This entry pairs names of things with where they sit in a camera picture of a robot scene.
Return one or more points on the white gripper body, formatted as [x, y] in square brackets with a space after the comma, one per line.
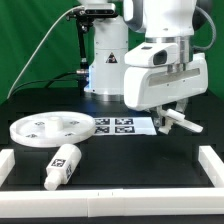
[145, 88]

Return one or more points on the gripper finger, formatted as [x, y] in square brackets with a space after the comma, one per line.
[165, 123]
[181, 105]

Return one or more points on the white table base foot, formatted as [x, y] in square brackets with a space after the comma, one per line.
[173, 117]

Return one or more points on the white round table top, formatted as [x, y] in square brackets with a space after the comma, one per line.
[52, 129]

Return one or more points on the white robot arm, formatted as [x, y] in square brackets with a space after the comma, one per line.
[151, 21]

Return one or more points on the white fiducial marker sheet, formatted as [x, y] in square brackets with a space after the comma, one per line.
[124, 126]

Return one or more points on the white right fence block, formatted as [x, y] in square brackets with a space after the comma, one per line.
[212, 165]

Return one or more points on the white fence block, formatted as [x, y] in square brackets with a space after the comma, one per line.
[212, 165]
[7, 162]

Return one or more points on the white front fence bar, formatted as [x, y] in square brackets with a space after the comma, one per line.
[112, 202]

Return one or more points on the white left fence block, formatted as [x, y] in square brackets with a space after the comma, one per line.
[7, 162]

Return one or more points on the black camera on stand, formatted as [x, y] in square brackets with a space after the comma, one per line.
[85, 15]

